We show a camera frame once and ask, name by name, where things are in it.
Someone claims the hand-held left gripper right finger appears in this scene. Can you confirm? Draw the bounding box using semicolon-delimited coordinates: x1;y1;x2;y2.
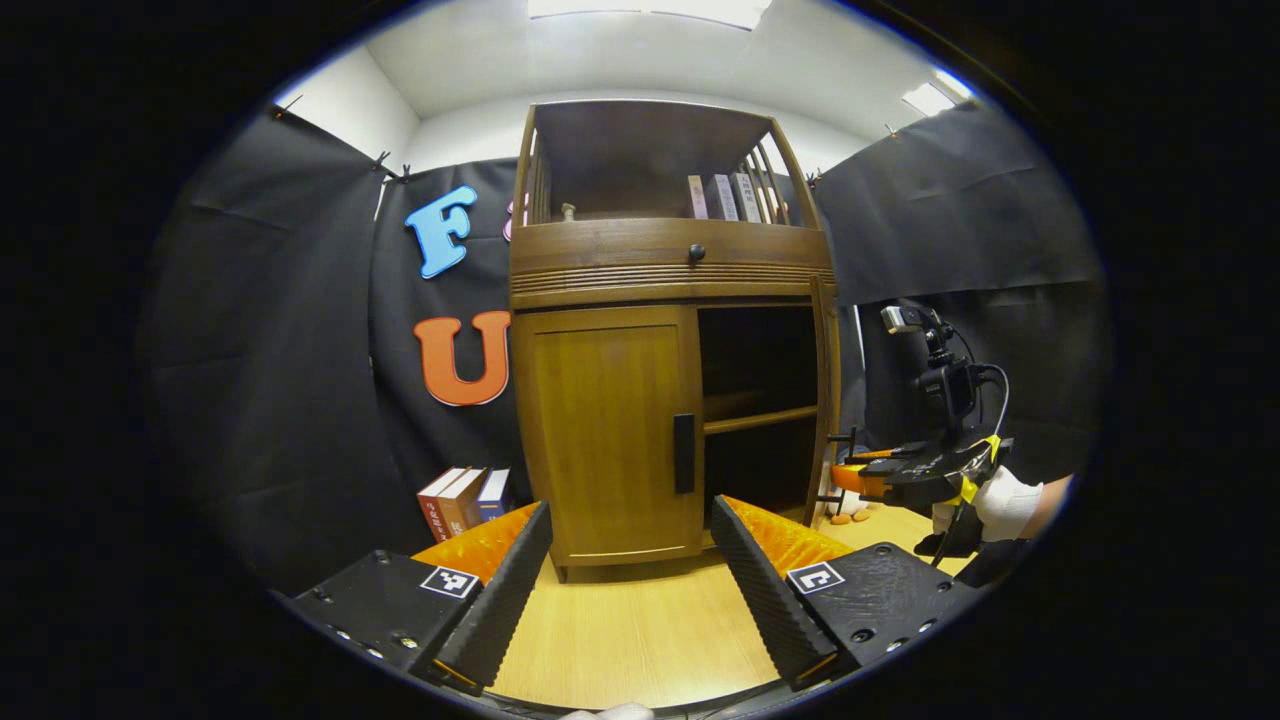
710;495;986;693

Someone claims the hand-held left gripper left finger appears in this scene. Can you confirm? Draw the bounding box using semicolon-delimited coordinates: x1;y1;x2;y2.
285;500;554;698

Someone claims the wooden cabinet door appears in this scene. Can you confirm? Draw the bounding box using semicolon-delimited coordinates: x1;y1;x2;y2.
512;305;706;569
806;275;861;526

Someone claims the wooden double-door shoe cabinet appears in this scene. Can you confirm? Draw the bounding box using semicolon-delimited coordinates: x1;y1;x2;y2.
508;98;843;583

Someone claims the small plush toy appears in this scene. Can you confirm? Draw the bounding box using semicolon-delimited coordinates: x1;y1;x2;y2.
822;470;881;526

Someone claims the wooden inner shelf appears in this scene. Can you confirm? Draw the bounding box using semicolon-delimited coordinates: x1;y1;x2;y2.
703;404;821;436

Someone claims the blue book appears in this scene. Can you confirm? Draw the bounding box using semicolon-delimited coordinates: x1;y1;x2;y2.
477;468;513;523

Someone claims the brown book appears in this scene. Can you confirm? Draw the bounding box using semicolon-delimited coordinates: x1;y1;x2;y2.
438;467;489;536

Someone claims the red book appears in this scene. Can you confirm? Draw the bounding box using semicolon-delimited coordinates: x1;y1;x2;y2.
417;466;469;543

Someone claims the ceiling light panel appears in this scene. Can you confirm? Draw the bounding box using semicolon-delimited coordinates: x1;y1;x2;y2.
903;68;973;116

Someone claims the black backdrop cloth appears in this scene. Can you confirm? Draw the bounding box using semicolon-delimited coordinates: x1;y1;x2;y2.
140;100;1111;596

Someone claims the wooden drawer with black knob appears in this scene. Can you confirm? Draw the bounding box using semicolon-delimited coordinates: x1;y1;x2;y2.
508;218;836;309

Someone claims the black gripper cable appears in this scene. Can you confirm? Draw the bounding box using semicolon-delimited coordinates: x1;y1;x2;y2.
955;325;1011;441

